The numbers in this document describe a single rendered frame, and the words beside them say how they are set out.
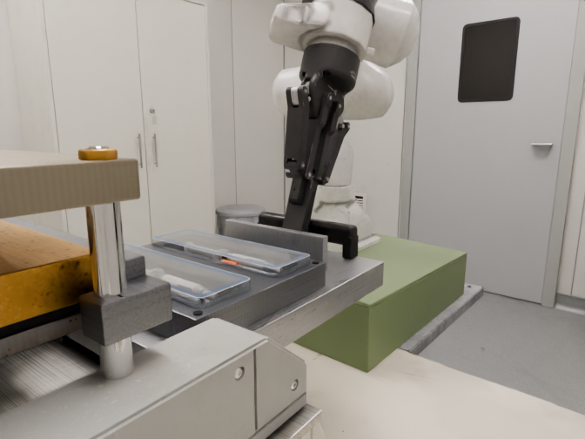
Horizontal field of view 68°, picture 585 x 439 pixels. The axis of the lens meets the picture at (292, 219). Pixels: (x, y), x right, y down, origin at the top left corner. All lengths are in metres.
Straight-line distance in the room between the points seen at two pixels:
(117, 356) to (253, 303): 0.14
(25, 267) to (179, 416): 0.10
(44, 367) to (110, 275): 0.22
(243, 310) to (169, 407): 0.13
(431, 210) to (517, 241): 0.61
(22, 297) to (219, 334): 0.11
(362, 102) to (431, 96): 2.44
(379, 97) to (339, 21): 0.36
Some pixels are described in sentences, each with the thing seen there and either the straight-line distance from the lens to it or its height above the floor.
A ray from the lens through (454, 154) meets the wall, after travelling 3.26.
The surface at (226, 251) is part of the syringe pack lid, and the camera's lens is 0.44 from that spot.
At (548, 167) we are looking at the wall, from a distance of 3.12.
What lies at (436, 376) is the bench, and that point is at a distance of 0.74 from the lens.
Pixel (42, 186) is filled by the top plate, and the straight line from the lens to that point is 0.20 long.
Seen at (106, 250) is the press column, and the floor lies 1.07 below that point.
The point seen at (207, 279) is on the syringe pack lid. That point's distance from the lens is 0.36.
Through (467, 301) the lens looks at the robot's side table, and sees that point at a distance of 1.05.
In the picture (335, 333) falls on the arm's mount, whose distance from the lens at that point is 0.73.
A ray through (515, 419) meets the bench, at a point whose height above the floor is 0.75.
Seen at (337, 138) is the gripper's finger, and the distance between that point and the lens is 0.60.
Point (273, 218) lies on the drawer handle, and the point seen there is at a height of 1.01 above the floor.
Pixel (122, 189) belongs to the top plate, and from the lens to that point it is 0.22.
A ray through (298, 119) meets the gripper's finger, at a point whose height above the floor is 1.13.
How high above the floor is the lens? 1.12
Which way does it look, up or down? 12 degrees down
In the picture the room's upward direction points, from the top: straight up
